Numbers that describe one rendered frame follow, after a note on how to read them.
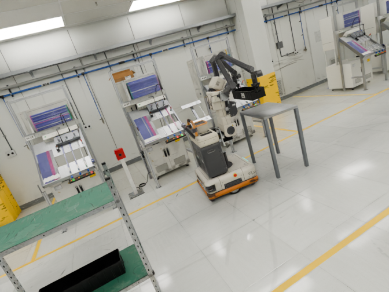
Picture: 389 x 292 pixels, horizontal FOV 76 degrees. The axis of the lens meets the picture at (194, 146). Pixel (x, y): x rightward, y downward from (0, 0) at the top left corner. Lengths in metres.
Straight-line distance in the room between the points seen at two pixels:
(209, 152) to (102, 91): 3.35
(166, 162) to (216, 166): 1.51
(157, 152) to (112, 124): 1.78
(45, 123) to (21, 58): 1.93
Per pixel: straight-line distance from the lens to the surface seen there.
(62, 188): 4.23
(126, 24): 5.97
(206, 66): 4.65
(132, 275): 2.03
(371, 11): 8.24
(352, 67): 6.94
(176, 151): 4.33
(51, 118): 4.20
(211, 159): 2.93
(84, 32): 5.84
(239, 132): 4.84
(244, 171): 3.09
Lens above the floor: 1.54
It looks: 16 degrees down
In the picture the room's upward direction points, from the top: 18 degrees counter-clockwise
